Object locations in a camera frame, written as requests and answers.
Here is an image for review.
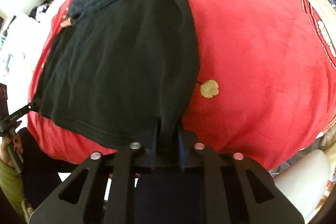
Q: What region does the black long sleeve shirt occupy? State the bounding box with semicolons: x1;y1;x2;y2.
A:
35;0;200;149

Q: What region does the person's left hand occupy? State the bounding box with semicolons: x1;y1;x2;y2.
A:
1;121;23;168

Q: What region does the white drawer cabinet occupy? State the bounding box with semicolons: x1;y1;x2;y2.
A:
1;13;42;77

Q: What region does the green sleeve forearm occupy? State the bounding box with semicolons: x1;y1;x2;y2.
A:
0;161;25;220

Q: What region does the red floral blanket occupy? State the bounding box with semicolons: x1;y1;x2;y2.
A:
28;0;335;170

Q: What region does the dark clothes pile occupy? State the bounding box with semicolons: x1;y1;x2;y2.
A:
29;0;54;22

